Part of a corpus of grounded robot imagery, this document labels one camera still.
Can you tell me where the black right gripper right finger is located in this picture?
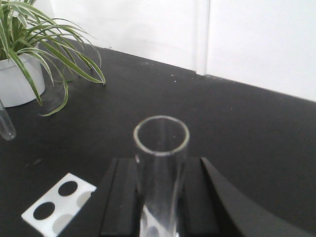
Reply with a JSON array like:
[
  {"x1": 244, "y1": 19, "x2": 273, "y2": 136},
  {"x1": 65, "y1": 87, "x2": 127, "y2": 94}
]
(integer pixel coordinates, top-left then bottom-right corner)
[{"x1": 179, "y1": 157, "x2": 313, "y2": 237}]

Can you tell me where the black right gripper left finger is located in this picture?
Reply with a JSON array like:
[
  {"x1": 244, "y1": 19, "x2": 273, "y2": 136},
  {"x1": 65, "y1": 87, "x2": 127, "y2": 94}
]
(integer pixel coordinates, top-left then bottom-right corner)
[{"x1": 99, "y1": 158, "x2": 139, "y2": 237}]

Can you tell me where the tall transparent test tube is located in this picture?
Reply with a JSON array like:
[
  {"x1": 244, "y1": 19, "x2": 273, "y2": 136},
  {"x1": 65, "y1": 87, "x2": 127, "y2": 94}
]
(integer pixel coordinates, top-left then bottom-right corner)
[{"x1": 133, "y1": 115, "x2": 190, "y2": 237}]

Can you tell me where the short transparent test tube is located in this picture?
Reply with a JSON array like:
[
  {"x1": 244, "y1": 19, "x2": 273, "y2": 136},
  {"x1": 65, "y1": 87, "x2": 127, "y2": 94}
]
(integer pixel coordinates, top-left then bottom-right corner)
[{"x1": 0, "y1": 101, "x2": 16, "y2": 141}]

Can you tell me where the white test tube rack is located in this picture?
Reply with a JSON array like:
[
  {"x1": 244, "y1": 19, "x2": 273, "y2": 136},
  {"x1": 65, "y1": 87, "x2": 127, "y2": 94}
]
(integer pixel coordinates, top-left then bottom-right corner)
[{"x1": 21, "y1": 173, "x2": 96, "y2": 237}]

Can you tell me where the white plant pot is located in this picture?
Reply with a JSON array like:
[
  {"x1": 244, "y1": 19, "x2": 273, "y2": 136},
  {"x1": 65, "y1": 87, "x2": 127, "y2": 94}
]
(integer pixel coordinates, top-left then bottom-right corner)
[{"x1": 0, "y1": 45, "x2": 45, "y2": 108}]

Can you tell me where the green spider plant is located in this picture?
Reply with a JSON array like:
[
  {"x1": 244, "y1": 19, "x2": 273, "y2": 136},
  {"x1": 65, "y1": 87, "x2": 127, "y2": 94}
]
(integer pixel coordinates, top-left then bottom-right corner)
[{"x1": 0, "y1": 0, "x2": 106, "y2": 116}]

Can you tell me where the white wall cable conduit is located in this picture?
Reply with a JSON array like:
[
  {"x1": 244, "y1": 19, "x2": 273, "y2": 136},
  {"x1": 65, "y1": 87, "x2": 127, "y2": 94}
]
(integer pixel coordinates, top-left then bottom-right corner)
[{"x1": 195, "y1": 0, "x2": 211, "y2": 77}]

